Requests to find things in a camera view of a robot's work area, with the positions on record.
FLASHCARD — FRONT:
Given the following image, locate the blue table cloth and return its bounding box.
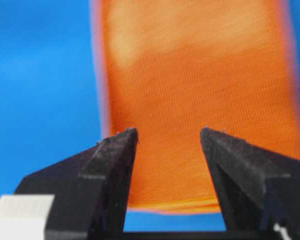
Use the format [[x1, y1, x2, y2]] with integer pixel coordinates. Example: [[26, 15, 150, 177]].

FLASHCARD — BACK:
[[0, 0, 300, 232]]

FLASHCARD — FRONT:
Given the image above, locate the orange towel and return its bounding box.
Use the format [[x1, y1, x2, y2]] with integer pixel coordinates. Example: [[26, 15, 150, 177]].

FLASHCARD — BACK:
[[90, 0, 300, 214]]

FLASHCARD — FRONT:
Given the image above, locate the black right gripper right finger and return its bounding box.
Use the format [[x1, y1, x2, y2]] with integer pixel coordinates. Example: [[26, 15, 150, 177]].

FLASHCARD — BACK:
[[200, 127, 300, 240]]

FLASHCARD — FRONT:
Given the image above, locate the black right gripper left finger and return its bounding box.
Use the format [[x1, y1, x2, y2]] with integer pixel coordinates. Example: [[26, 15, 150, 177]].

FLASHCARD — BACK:
[[0, 128, 138, 240]]

